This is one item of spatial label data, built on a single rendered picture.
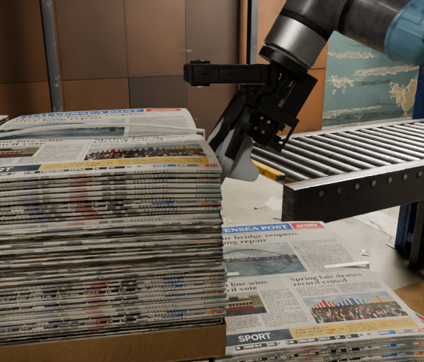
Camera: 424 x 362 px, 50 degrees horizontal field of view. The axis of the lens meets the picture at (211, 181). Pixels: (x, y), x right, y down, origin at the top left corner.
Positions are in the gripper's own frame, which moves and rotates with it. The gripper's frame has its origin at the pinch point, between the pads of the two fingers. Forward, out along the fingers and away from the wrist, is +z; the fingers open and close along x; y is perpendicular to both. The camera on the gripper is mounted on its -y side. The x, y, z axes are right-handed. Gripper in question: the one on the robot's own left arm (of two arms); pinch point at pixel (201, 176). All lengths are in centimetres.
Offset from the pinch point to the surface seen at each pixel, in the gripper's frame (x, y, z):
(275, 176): 52, 32, 2
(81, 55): 348, -49, 29
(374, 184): 53, 61, -9
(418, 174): 59, 76, -18
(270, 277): -2.3, 16.8, 9.1
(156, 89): 369, 21, 26
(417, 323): -16.4, 30.6, 1.3
